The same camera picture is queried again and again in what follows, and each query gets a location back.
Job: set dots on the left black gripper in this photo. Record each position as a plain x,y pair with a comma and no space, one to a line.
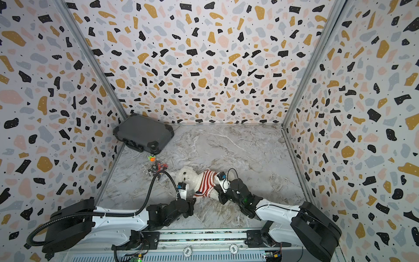
189,203

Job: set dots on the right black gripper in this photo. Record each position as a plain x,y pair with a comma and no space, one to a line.
224,196

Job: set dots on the clear bag of small toys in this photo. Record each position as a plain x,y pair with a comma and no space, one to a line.
156,165

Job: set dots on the white teddy bear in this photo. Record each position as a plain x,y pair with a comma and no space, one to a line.
192,178

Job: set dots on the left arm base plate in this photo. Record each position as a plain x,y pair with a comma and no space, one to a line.
144,239

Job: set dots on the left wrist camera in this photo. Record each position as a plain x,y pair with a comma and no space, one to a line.
183,190

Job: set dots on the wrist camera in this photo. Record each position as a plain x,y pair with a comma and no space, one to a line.
223,181
183,190

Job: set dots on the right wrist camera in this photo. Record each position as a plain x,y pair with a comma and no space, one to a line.
223,181

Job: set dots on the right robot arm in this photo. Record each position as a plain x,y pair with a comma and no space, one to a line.
302,225

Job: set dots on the red white striped sweater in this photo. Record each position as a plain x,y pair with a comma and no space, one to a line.
207,184

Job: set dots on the dark grey hard case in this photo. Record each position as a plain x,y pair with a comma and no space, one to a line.
144,134

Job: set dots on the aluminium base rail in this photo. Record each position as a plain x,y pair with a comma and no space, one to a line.
193,245

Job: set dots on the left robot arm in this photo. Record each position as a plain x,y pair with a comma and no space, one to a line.
84,223

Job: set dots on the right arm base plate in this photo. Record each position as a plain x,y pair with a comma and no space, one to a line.
260,238

